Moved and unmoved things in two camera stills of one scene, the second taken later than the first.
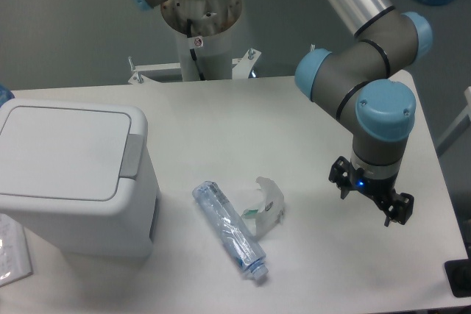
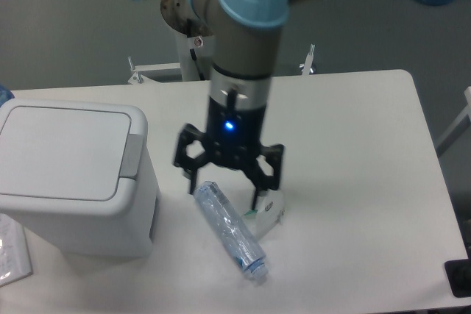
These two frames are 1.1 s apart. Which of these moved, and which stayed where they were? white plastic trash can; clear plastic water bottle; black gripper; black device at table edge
Moved: black gripper
Stayed: white plastic trash can; black device at table edge; clear plastic water bottle
